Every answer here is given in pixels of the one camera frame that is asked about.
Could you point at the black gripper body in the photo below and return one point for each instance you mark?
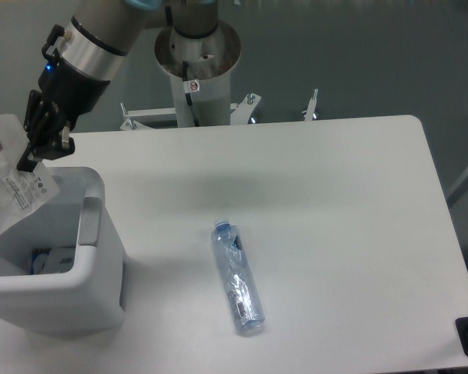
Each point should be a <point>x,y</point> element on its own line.
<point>72,91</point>

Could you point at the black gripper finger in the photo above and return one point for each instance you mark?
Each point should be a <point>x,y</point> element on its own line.
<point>40,110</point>
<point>53,141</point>

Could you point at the clear plastic packaging bag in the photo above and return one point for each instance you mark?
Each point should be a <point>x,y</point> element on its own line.
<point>21,193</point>

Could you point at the clear plastic water bottle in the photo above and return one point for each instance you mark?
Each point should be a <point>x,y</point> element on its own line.
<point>237,279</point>

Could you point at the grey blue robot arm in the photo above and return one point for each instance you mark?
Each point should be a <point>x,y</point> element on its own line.
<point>83,57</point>

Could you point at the blue white trash in bin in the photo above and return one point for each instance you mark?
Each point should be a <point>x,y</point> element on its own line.
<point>52,260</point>

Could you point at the white plastic trash can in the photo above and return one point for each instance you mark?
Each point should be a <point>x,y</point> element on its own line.
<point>90,296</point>

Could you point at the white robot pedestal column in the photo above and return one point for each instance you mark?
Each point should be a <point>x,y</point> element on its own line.
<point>199,69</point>

